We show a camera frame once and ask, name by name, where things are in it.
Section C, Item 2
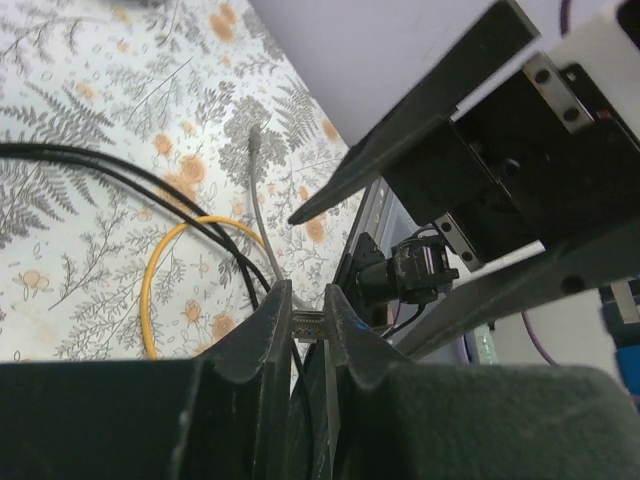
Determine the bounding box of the black ethernet cable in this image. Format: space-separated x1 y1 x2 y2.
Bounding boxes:
0 142 274 311
0 149 316 480

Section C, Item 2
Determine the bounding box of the yellow ethernet cable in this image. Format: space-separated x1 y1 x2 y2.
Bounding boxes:
141 214 274 361

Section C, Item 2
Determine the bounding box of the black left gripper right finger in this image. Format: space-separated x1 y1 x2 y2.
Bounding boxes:
324 285 639 479

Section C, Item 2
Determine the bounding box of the floral table mat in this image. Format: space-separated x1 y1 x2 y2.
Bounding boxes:
1 1 358 362

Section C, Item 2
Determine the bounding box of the grey ethernet cable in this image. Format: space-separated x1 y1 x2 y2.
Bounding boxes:
247 124 329 343

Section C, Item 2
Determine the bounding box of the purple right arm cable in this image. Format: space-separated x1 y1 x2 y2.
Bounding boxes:
462 0 640 369

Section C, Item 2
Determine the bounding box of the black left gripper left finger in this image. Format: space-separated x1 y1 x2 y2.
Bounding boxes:
1 281 292 479

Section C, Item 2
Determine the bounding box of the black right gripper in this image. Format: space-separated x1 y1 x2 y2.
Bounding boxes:
288 1 639 360

